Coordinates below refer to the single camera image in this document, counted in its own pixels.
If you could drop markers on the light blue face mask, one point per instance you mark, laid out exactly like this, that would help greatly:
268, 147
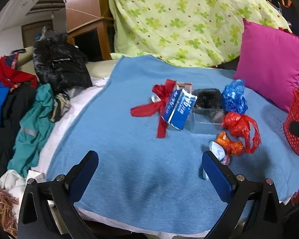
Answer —
219, 153

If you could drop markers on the white pink bed sheet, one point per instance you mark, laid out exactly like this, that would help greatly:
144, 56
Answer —
77, 105

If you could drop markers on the black plastic food tray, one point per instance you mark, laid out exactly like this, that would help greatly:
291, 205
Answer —
207, 99

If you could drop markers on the magenta square pillow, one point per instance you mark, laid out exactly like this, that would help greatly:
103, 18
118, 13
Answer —
269, 63

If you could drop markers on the red plastic mesh basket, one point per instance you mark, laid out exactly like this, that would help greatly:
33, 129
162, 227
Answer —
293, 115

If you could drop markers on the beige tasselled cloth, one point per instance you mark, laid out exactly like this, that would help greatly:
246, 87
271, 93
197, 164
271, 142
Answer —
8, 220

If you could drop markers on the wooden cabinet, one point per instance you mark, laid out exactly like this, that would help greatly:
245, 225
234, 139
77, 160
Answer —
89, 27

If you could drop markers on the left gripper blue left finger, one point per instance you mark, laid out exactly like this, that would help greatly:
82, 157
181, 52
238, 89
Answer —
79, 176

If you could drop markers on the blue fleece blanket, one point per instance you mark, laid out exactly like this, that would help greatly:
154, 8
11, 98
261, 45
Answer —
143, 181

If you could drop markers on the teal green garment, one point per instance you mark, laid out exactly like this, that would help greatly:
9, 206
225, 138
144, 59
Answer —
35, 129

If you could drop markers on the black puffer jacket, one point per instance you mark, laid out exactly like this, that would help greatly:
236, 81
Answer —
60, 64

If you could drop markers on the red and blue clothing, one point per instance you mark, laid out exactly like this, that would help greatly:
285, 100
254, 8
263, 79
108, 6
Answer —
11, 78

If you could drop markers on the cream bed pillow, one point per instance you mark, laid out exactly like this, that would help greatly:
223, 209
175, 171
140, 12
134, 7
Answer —
99, 69

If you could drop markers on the blue crumpled plastic bag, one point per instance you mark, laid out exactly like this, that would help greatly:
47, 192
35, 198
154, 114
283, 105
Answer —
233, 99

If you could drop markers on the red white small carton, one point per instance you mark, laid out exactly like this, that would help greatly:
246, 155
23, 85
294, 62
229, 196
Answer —
188, 87

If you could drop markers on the red crumpled plastic bag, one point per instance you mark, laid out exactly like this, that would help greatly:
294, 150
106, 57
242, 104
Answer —
241, 125

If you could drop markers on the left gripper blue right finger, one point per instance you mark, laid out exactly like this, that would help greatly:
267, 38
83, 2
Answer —
221, 177

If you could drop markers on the green clover patterned quilt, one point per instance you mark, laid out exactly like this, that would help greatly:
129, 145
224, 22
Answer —
186, 33

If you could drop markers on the orange snack wrapper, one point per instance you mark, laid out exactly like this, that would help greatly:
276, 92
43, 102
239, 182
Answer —
230, 147

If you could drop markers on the red ribbon bow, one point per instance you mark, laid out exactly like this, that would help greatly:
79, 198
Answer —
163, 92

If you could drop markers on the blue white paper box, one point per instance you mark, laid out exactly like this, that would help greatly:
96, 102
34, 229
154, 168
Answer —
178, 108

